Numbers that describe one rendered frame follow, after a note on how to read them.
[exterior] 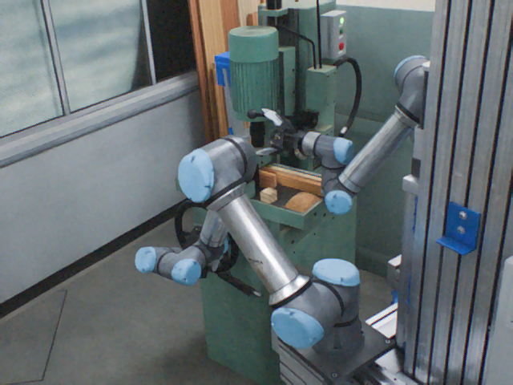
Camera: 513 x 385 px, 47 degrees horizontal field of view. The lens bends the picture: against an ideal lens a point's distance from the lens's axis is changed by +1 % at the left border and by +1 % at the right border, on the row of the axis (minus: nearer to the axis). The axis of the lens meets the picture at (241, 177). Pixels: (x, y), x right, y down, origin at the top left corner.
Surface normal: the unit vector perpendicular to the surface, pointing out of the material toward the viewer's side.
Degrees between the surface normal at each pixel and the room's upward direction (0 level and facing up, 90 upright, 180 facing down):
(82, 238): 90
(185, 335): 1
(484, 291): 90
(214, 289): 90
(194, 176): 84
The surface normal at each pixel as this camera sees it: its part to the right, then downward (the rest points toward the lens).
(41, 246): 0.77, 0.24
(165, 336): -0.05, -0.90
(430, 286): -0.81, 0.29
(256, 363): -0.60, 0.38
